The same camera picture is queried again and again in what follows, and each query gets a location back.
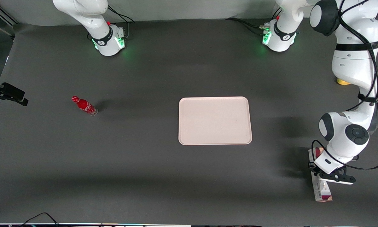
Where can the yellow lemon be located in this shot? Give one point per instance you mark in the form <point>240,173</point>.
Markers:
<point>343,82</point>

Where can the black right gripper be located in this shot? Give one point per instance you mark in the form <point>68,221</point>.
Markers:
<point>6,91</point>

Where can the dark grey table mat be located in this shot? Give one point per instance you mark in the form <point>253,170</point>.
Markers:
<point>144,176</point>

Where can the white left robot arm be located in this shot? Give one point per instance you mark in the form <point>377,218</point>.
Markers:
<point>354,63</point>

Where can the aluminium frame rail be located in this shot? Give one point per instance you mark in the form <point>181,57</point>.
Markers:
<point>4,12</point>

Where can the pale pink plastic tray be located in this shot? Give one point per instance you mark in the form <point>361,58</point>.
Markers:
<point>214,121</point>

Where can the red cola bottle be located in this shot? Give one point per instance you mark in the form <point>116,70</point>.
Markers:
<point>84,106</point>

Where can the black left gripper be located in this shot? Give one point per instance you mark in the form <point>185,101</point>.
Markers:
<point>313,166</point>

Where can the red and white cookie box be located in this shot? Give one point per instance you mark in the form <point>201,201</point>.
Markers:
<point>322,192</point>

